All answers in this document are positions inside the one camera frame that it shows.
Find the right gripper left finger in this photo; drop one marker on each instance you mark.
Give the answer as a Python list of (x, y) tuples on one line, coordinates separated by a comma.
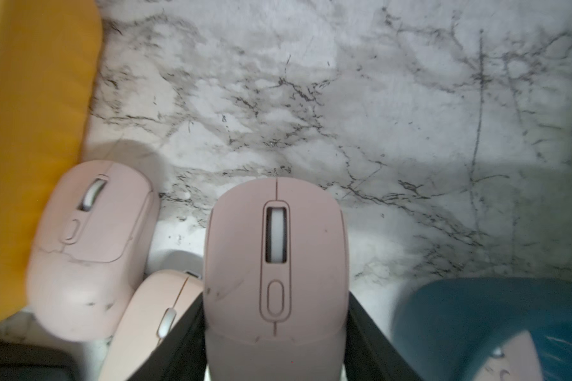
[(182, 354)]

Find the black mouse near yellow box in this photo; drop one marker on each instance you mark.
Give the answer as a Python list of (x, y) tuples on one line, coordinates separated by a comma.
[(31, 362)]

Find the pink mouse with scroll wheel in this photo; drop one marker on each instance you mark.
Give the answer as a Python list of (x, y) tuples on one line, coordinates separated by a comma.
[(276, 283)]

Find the teal storage box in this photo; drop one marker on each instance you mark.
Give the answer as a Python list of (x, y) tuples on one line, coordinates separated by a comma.
[(447, 329)]

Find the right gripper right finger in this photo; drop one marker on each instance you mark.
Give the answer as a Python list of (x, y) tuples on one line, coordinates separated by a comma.
[(369, 354)]

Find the yellow storage box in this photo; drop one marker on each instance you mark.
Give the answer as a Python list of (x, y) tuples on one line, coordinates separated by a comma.
[(49, 56)]

